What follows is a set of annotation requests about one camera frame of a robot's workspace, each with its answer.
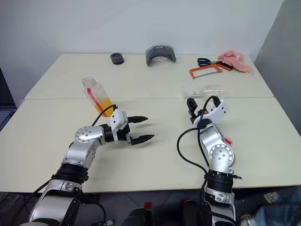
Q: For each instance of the orange hacksaw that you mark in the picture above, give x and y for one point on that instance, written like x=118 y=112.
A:
x=193 y=71

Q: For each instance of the dark rounded shape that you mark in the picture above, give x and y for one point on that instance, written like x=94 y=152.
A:
x=138 y=217

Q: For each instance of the pink fluffy cloth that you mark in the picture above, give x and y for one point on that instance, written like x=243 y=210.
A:
x=235 y=60

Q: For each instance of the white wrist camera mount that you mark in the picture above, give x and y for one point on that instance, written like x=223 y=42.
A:
x=117 y=120
x=222 y=109

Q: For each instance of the dark laptop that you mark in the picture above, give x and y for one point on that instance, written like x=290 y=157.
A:
x=5 y=103

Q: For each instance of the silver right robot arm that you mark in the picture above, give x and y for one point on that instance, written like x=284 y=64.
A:
x=221 y=155

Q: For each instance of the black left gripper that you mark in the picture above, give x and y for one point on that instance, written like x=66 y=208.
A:
x=122 y=135

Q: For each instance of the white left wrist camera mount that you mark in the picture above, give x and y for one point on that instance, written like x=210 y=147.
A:
x=117 y=120

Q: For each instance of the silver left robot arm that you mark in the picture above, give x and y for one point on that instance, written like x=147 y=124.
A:
x=87 y=135

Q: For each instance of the person in blue jeans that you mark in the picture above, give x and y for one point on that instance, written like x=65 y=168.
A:
x=279 y=209

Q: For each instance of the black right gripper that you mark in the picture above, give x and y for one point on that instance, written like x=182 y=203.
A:
x=196 y=115

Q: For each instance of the plastic bottle with orange liquid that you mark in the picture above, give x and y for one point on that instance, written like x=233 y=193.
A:
x=103 y=103

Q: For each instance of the small red tab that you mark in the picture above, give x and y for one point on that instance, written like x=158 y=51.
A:
x=228 y=141

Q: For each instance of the grey curved visor shell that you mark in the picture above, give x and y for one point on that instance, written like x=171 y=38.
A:
x=160 y=54

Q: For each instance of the grey partition panel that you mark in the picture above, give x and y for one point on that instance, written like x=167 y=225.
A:
x=282 y=58

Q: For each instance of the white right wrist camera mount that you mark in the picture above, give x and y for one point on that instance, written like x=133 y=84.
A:
x=222 y=109

